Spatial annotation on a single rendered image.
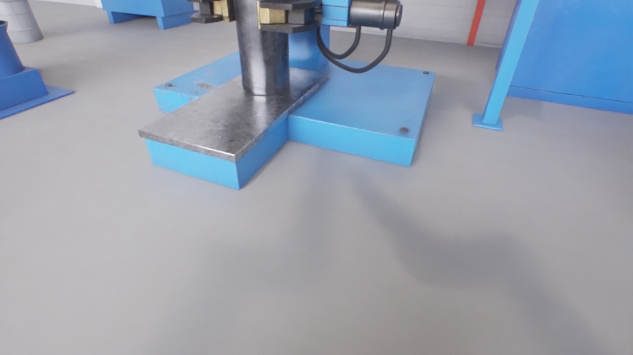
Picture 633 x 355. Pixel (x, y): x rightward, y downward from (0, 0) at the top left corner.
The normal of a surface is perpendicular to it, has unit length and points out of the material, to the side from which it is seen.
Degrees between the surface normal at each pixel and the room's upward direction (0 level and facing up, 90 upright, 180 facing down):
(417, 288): 0
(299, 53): 90
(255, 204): 0
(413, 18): 90
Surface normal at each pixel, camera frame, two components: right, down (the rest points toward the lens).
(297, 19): -0.38, 0.50
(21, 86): 0.92, 0.22
